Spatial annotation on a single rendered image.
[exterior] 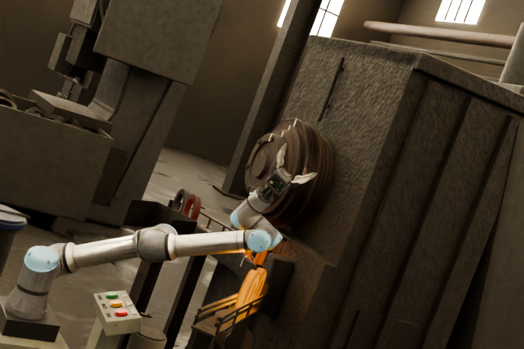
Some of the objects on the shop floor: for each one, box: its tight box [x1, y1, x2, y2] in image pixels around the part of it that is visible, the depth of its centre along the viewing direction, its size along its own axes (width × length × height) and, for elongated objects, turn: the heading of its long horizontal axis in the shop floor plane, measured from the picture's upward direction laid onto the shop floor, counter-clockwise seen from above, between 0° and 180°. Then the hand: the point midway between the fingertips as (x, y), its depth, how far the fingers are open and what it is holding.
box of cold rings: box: [0, 89, 114, 234], centre depth 573 cm, size 103×83×79 cm
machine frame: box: [185, 34, 524, 349], centre depth 366 cm, size 73×108×176 cm
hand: (302, 156), depth 280 cm, fingers open, 14 cm apart
